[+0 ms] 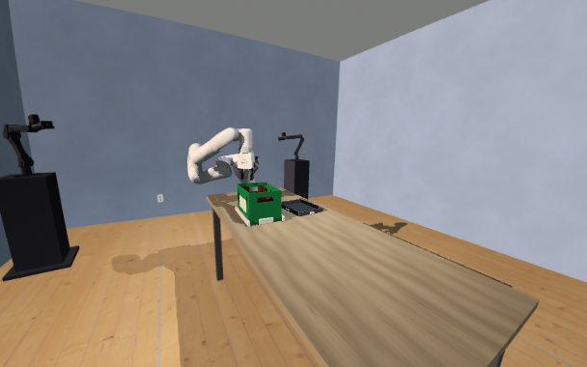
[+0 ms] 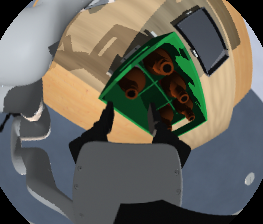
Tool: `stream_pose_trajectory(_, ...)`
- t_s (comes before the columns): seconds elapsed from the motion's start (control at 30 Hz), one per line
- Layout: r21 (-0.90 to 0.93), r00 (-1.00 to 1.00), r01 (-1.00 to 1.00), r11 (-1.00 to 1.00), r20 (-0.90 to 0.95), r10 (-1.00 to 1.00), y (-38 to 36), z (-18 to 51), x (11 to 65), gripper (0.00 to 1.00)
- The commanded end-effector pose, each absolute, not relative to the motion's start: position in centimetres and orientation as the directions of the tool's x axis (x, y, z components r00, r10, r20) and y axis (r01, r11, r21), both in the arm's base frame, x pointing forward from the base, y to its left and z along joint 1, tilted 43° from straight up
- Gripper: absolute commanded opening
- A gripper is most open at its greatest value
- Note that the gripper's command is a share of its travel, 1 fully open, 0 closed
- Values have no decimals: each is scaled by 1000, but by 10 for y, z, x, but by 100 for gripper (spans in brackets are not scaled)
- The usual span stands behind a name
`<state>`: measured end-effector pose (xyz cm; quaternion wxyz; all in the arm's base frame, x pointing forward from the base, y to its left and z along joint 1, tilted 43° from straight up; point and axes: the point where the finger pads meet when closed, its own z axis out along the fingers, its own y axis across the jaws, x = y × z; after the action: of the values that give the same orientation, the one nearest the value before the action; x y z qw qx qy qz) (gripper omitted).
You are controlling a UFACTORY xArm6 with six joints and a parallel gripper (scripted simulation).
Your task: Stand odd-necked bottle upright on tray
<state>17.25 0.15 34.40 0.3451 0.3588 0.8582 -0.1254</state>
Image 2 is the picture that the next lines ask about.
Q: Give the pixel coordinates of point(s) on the green bottle crate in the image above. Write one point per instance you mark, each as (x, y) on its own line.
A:
(135, 110)

